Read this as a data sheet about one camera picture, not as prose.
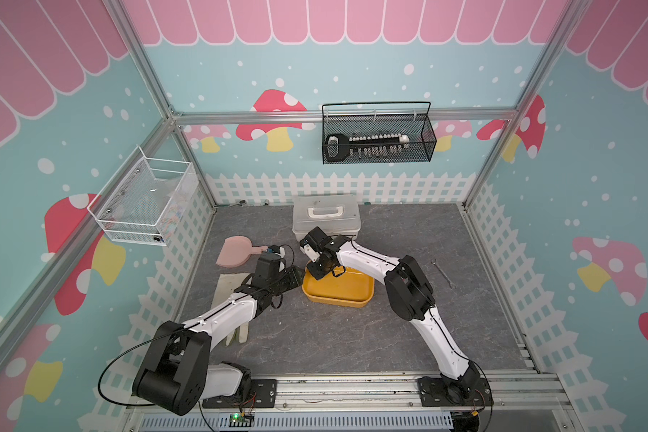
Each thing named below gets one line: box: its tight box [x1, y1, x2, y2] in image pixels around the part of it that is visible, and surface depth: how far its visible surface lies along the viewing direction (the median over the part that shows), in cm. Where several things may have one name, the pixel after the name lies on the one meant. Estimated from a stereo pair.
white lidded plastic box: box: [291, 194, 361, 241], surface depth 104 cm
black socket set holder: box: [324, 133, 411, 162], surface depth 91 cm
